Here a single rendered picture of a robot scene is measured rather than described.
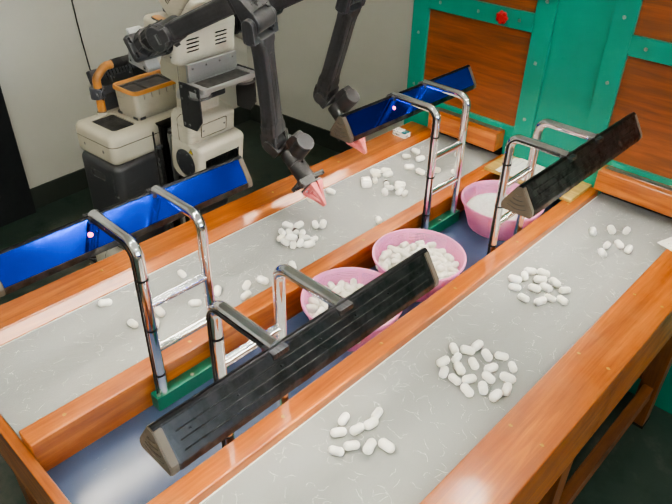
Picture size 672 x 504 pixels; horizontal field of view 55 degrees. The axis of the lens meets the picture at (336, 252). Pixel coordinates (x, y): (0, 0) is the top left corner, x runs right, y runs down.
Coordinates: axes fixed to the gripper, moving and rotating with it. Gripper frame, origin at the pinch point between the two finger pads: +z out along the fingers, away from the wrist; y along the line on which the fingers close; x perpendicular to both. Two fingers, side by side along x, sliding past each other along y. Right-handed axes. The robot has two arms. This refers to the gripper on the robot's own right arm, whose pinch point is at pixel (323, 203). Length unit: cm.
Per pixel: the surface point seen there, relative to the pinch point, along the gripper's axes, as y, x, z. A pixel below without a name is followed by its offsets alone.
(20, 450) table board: -104, -8, 18
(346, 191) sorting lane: 19.4, 11.0, -2.2
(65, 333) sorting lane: -81, 9, -3
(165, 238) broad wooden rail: -42.1, 17.0, -15.9
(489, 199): 51, -11, 27
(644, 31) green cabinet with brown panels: 81, -68, 13
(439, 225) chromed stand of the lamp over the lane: 29.2, -5.9, 25.1
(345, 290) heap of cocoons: -19.3, -11.3, 26.4
